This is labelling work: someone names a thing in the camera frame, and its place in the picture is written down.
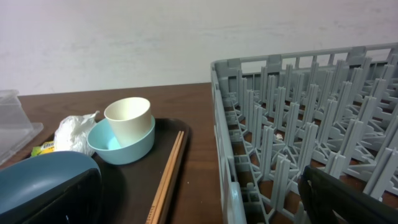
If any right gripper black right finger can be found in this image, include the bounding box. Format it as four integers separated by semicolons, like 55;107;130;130
298;166;397;224

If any white napkin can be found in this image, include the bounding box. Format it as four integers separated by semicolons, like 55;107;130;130
53;111;99;157

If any cream plastic cup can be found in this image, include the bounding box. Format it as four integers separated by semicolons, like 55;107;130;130
104;97;152;147

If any light blue bowl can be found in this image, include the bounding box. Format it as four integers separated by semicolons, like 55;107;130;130
86;116;155;165

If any dark blue plate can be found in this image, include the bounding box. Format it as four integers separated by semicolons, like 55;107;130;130
0;151;101;215

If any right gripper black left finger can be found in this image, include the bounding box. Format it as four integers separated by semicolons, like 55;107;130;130
1;168;102;223

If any dark brown serving tray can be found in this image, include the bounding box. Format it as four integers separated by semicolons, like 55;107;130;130
94;118;190;223

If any grey dishwasher rack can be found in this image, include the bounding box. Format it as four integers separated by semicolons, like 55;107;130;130
211;43;397;223

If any clear plastic bin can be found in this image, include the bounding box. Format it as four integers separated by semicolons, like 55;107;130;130
1;90;44;164

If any yellow green wrapper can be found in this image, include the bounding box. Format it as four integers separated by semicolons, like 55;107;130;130
31;141;55;157

